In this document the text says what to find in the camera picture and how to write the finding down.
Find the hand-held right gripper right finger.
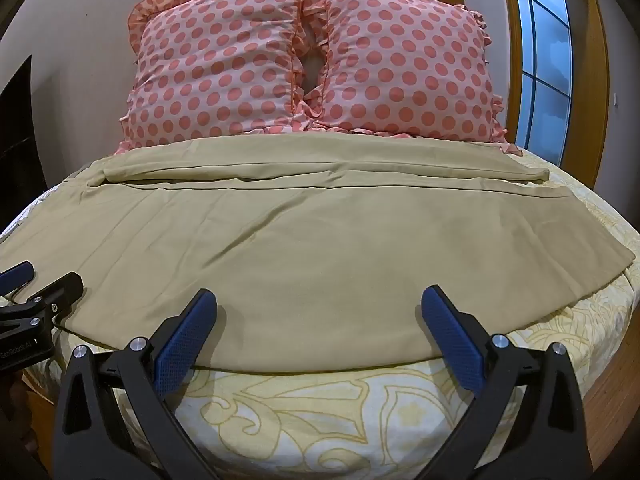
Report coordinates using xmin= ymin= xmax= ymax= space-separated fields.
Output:
xmin=421 ymin=285 xmax=587 ymax=480

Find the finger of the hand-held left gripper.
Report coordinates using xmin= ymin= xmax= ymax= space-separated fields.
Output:
xmin=0 ymin=261 xmax=36 ymax=302
xmin=25 ymin=272 xmax=85 ymax=322

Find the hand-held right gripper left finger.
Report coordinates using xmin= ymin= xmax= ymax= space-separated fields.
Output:
xmin=52 ymin=288 xmax=224 ymax=480

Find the tan blanket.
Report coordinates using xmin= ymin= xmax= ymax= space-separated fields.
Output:
xmin=0 ymin=136 xmax=640 ymax=375

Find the dark wooden furniture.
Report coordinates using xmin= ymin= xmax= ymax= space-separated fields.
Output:
xmin=0 ymin=55 xmax=45 ymax=235

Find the yellow floral bed sheet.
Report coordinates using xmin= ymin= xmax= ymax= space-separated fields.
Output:
xmin=0 ymin=152 xmax=640 ymax=480

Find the pink polka dot pillow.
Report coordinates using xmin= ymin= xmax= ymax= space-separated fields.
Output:
xmin=300 ymin=0 xmax=525 ymax=157
xmin=114 ymin=0 xmax=313 ymax=157

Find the wooden framed window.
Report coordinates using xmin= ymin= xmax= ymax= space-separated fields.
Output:
xmin=410 ymin=0 xmax=613 ymax=191

